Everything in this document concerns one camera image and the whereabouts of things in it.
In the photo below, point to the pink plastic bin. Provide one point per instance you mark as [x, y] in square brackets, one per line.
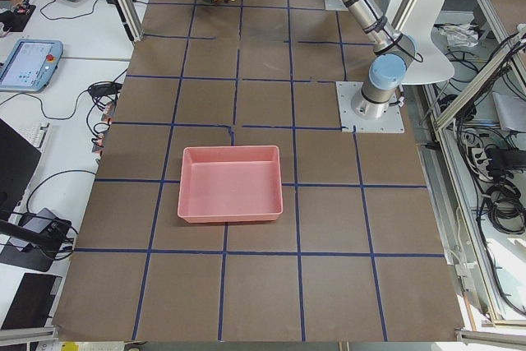
[230, 184]

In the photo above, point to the blue teach pendant near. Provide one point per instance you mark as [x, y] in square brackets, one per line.
[30, 65]

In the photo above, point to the white plastic chair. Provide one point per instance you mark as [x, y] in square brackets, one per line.
[435, 67]

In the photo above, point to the black laptop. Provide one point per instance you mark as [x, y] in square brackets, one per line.
[19, 160]

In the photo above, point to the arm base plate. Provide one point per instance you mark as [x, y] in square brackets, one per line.
[356, 6]
[360, 116]

